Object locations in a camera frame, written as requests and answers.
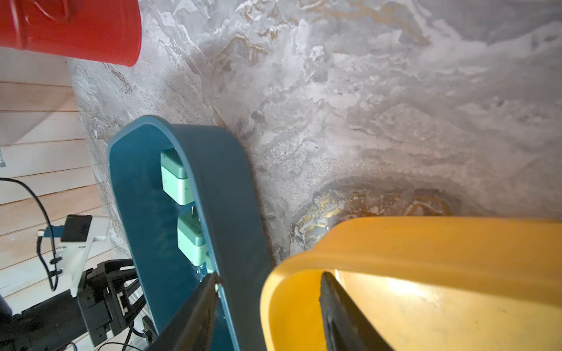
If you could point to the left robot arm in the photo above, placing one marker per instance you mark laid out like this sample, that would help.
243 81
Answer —
50 325

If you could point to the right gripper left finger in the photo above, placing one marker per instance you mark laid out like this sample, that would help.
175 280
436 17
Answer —
192 326

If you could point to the green plug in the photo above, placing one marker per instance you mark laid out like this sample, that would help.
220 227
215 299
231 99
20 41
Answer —
191 241
175 181
208 264

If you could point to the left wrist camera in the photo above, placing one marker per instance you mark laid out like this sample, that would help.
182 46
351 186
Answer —
76 238

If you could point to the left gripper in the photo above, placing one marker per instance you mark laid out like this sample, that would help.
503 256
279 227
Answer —
104 298

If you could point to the yellow storage box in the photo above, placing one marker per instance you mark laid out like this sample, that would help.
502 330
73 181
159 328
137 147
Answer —
426 283

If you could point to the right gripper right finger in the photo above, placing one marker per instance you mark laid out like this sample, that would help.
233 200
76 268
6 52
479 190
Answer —
345 327

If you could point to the teal storage box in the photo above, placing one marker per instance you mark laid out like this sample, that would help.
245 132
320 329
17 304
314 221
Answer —
189 209

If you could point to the red pen cup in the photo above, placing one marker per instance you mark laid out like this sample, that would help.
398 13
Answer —
104 31

